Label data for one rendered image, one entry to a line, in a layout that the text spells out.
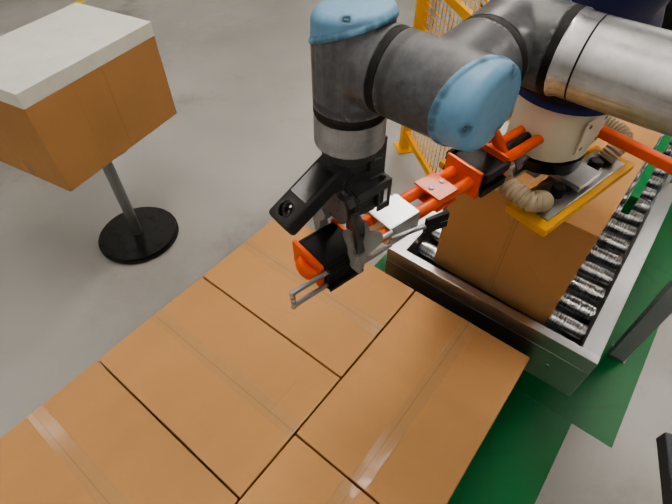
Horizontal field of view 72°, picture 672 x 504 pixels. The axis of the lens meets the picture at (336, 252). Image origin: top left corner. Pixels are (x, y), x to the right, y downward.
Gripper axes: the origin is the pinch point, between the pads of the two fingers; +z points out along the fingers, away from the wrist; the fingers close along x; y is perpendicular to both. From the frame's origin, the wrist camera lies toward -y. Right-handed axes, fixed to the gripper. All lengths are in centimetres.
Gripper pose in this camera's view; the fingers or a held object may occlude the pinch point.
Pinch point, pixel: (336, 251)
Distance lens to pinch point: 73.8
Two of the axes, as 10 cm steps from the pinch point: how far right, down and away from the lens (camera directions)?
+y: 7.9, -4.6, 4.0
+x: -6.1, -6.0, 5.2
